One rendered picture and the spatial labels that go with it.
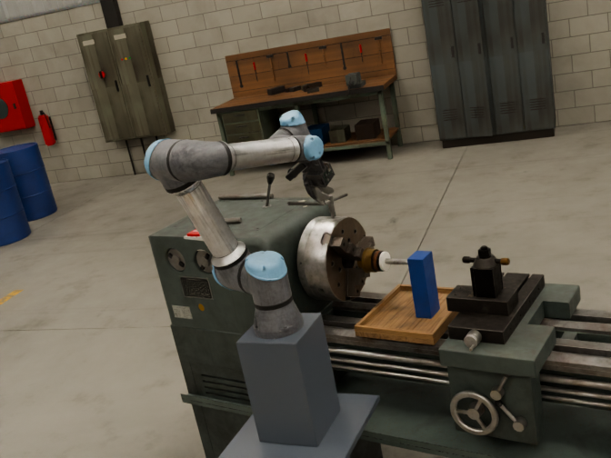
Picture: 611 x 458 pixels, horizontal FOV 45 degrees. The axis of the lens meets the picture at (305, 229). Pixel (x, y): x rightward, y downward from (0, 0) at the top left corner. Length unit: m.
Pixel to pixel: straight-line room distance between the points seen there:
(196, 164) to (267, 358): 0.62
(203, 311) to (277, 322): 0.78
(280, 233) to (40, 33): 8.96
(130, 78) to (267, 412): 8.35
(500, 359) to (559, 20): 6.98
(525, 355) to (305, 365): 0.64
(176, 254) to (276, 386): 0.86
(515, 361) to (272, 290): 0.74
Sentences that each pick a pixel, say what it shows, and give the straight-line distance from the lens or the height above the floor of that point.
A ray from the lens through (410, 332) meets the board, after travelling 2.51.
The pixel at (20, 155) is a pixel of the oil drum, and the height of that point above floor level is 0.81.
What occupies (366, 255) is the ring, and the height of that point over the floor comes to 1.11.
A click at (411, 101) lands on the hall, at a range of 9.26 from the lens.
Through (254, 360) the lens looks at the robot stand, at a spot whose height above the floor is 1.04.
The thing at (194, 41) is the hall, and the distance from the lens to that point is 10.08.
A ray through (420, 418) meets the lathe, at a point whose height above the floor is 0.54.
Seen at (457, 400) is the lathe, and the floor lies 0.75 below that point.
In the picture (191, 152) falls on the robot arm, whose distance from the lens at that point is 1.98.
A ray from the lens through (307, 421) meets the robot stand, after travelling 2.26.
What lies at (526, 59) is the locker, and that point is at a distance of 8.51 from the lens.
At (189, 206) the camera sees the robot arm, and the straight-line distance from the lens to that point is 2.13.
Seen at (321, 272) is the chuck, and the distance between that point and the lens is 2.61.
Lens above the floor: 2.04
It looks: 18 degrees down
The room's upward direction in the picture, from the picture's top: 11 degrees counter-clockwise
